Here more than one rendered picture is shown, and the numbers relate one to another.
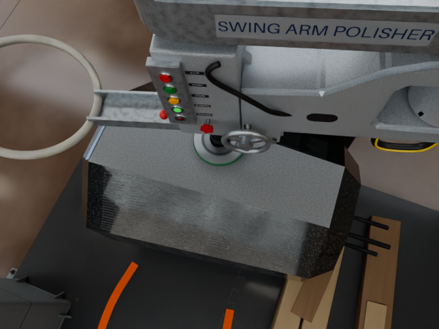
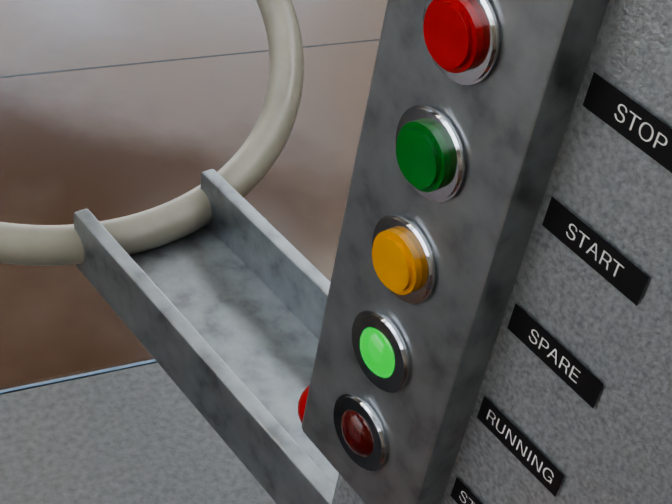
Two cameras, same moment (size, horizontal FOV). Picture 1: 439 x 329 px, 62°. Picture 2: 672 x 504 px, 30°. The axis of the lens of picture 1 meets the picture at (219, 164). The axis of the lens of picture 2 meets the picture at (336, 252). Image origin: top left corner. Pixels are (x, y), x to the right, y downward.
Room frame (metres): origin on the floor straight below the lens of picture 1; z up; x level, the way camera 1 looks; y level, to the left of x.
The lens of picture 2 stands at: (0.18, -0.07, 1.70)
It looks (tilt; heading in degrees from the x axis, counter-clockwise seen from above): 40 degrees down; 28
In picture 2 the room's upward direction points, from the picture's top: 11 degrees clockwise
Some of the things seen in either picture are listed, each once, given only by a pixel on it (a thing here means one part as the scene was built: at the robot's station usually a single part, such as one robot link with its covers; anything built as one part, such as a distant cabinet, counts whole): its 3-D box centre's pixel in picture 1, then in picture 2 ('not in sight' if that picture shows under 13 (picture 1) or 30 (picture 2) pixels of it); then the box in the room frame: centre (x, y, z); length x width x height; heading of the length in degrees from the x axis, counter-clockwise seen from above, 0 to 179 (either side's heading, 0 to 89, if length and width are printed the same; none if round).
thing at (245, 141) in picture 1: (247, 131); not in sight; (0.47, -0.10, 1.22); 0.15 x 0.10 x 0.15; 72
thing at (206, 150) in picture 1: (220, 138); not in sight; (0.62, -0.02, 0.89); 0.21 x 0.21 x 0.01
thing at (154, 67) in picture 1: (174, 94); (432, 247); (0.54, 0.08, 1.39); 0.08 x 0.03 x 0.28; 72
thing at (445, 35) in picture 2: (165, 78); (457, 32); (0.52, 0.08, 1.50); 0.03 x 0.01 x 0.03; 72
